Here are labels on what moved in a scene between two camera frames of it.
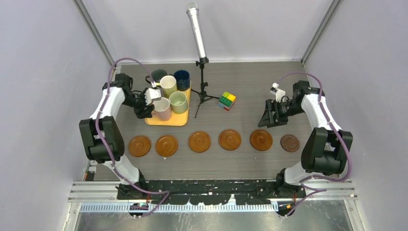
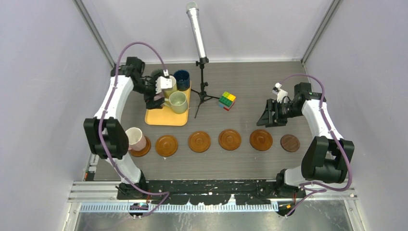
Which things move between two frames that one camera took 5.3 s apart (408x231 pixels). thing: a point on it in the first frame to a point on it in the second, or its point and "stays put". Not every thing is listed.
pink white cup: (162, 109) to (136, 141)
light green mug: (178, 101) stays put
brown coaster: (166, 146) stays put
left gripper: (142, 113) to (151, 104)
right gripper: (267, 119) stays put
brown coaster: (229, 139) stays put
